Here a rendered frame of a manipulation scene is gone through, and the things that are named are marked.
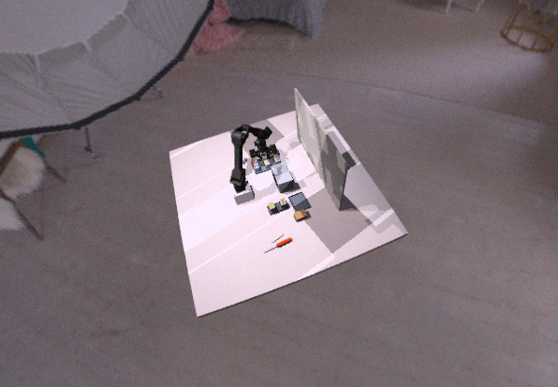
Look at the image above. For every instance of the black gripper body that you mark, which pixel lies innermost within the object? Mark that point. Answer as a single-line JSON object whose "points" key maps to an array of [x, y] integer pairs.
{"points": [[263, 149]]}

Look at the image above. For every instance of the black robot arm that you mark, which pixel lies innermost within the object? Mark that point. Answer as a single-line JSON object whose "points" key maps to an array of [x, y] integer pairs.
{"points": [[237, 177]]}

